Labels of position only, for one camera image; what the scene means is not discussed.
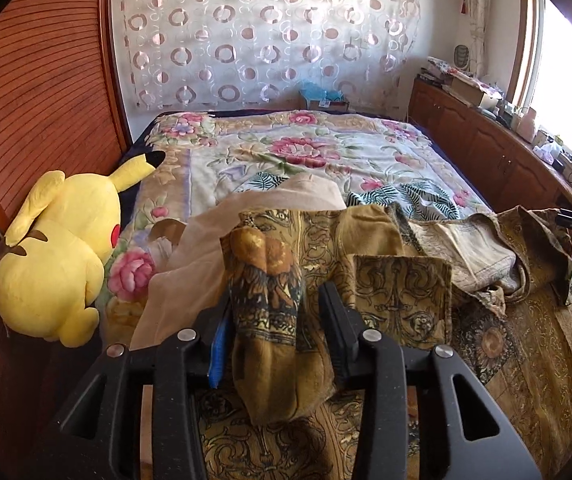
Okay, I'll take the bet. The wooden-framed window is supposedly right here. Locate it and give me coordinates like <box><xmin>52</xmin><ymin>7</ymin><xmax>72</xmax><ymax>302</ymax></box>
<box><xmin>508</xmin><ymin>0</ymin><xmax>572</xmax><ymax>186</ymax></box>

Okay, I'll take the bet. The wooden louvered wardrobe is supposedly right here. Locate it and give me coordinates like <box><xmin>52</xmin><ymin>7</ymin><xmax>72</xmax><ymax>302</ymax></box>
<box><xmin>0</xmin><ymin>0</ymin><xmax>134</xmax><ymax>480</ymax></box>

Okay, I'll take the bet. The beige cloth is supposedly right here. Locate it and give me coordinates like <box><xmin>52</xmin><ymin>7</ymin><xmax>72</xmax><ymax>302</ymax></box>
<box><xmin>130</xmin><ymin>177</ymin><xmax>347</xmax><ymax>351</ymax></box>

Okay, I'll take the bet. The golden patterned garment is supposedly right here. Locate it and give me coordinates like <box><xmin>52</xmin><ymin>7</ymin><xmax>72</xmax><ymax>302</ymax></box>
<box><xmin>193</xmin><ymin>205</ymin><xmax>572</xmax><ymax>480</ymax></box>

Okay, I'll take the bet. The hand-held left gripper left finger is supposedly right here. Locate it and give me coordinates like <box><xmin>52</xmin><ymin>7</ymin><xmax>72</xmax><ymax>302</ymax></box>
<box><xmin>31</xmin><ymin>300</ymin><xmax>234</xmax><ymax>480</ymax></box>

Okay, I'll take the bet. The circle-patterned sheer curtain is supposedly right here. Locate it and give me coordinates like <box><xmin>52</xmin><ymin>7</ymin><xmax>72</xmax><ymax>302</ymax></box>
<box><xmin>116</xmin><ymin>0</ymin><xmax>421</xmax><ymax>113</ymax></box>

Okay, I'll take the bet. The floral blanket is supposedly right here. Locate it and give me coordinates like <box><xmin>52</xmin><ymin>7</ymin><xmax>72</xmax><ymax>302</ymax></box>
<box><xmin>106</xmin><ymin>110</ymin><xmax>491</xmax><ymax>321</ymax></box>

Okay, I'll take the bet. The cardboard box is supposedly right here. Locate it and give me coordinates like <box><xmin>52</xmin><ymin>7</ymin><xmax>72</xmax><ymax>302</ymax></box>
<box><xmin>448</xmin><ymin>75</ymin><xmax>496</xmax><ymax>107</ymax></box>

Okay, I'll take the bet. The wooden cabinet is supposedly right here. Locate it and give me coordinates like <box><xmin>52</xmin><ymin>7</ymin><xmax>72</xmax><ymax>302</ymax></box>
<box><xmin>408</xmin><ymin>75</ymin><xmax>572</xmax><ymax>281</ymax></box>

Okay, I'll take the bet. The yellow plush toy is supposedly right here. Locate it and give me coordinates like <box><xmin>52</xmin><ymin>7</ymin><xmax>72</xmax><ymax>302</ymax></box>
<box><xmin>0</xmin><ymin>150</ymin><xmax>165</xmax><ymax>348</ymax></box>

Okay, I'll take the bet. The blue box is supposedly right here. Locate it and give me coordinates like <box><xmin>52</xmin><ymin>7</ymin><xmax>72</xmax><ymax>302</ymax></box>
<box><xmin>299</xmin><ymin>80</ymin><xmax>351</xmax><ymax>111</ymax></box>

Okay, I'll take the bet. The white plastic jug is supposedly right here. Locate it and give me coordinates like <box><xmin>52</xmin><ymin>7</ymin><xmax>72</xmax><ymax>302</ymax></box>
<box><xmin>518</xmin><ymin>107</ymin><xmax>539</xmax><ymax>143</ymax></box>

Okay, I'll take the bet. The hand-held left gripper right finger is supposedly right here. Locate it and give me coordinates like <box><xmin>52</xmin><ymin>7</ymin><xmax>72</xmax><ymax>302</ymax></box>
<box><xmin>318</xmin><ymin>282</ymin><xmax>541</xmax><ymax>480</ymax></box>

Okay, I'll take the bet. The floral-print box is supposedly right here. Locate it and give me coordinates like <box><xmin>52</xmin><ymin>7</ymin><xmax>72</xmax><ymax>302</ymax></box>
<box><xmin>426</xmin><ymin>56</ymin><xmax>459</xmax><ymax>81</ymax></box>

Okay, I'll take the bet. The white floral window curtain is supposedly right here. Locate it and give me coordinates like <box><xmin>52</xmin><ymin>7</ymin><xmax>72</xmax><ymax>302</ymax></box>
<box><xmin>466</xmin><ymin>0</ymin><xmax>491</xmax><ymax>68</ymax></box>

